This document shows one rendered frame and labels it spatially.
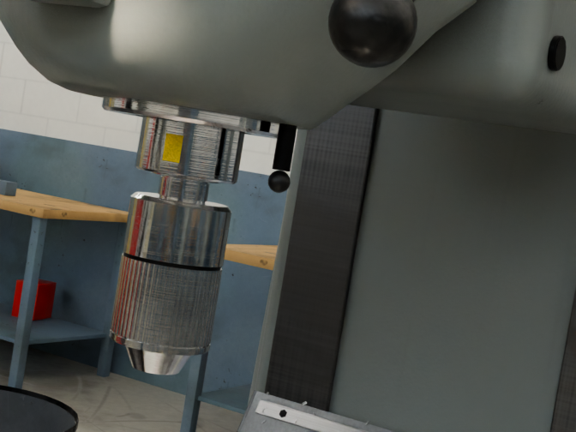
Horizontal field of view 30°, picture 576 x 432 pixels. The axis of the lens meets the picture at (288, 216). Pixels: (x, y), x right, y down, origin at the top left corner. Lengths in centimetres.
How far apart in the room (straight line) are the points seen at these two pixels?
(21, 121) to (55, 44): 602
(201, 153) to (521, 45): 17
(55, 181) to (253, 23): 583
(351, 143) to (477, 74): 33
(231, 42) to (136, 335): 15
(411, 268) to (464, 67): 32
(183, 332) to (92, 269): 555
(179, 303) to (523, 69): 20
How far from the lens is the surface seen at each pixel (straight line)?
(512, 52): 54
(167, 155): 48
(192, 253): 48
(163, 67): 42
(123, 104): 47
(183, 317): 48
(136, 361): 50
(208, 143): 48
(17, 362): 532
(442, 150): 84
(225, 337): 552
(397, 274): 85
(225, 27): 41
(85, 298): 606
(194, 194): 49
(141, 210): 48
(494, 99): 55
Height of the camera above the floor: 130
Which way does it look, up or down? 3 degrees down
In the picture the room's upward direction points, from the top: 9 degrees clockwise
